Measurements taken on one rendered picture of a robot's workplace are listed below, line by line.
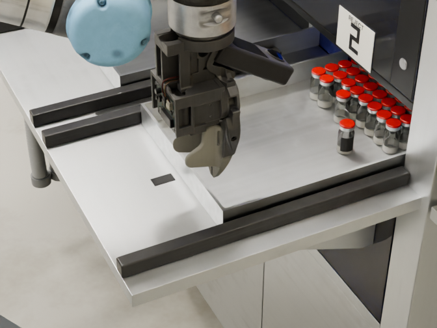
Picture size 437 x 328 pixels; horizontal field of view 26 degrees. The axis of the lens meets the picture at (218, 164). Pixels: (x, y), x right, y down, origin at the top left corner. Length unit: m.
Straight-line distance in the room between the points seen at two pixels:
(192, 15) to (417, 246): 0.47
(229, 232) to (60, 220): 1.46
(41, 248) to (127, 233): 1.33
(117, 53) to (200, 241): 0.34
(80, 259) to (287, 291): 0.84
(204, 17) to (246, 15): 0.61
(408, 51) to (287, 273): 0.64
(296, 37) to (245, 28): 0.11
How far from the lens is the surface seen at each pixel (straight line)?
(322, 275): 1.57
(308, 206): 1.18
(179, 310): 2.29
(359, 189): 1.21
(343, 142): 1.28
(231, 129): 1.09
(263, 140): 1.31
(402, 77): 1.21
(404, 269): 1.34
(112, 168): 1.27
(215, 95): 1.07
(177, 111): 1.05
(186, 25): 1.02
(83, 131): 1.32
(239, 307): 1.99
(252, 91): 1.40
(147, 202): 1.21
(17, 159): 2.81
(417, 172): 1.23
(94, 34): 0.84
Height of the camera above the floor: 1.65
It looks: 37 degrees down
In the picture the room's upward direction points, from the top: straight up
